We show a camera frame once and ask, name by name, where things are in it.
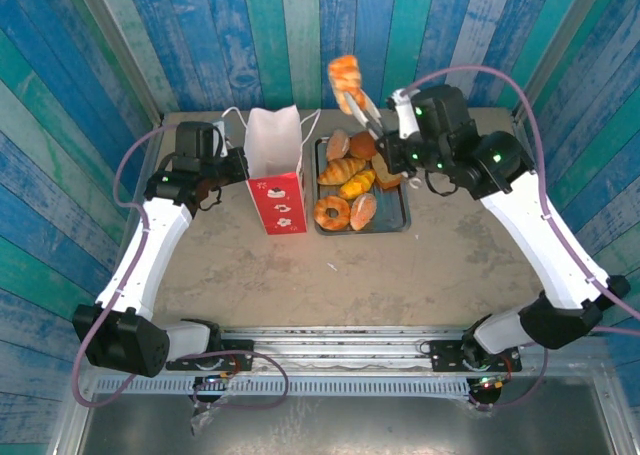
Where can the pink glazed bun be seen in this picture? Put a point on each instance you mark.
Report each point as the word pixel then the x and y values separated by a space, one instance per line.
pixel 363 211

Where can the red white paper bag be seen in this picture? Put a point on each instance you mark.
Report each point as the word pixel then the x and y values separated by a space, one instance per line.
pixel 277 205

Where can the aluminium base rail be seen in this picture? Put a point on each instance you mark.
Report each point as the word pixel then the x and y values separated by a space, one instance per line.
pixel 340 347

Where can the speckled oval bread roll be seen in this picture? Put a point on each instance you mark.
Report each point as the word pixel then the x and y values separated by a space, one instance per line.
pixel 337 145

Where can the golden croissant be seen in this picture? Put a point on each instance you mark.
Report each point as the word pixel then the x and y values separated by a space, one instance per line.
pixel 341 171

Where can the round brown bun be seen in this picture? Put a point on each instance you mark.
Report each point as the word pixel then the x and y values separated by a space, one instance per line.
pixel 362 146

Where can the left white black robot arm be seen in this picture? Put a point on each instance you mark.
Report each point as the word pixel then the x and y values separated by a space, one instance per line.
pixel 145 250

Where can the small controller board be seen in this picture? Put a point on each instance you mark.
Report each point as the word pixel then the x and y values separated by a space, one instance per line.
pixel 215 378
pixel 487 384

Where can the orange striped twisted bread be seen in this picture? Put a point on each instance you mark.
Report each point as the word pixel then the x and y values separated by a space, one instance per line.
pixel 345 75

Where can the metal baking tray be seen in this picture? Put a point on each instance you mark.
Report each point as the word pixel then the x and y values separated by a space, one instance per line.
pixel 390 210

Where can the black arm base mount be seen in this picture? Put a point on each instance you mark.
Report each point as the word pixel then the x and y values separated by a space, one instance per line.
pixel 445 357
pixel 235 360

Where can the aluminium frame post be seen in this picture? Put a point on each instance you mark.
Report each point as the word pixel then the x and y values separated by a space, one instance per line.
pixel 118 45
pixel 559 40

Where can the steel base plate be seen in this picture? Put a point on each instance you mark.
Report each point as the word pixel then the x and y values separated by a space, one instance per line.
pixel 350 430

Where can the brown toast slice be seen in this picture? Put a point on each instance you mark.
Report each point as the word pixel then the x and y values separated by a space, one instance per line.
pixel 386 174

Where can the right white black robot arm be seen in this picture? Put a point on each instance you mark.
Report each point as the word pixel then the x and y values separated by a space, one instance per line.
pixel 540 240

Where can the crumpled clear plastic piece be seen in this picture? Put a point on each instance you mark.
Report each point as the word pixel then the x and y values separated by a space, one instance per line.
pixel 200 420

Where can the yellow orange bread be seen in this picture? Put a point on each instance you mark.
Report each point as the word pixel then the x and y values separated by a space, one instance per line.
pixel 357 185

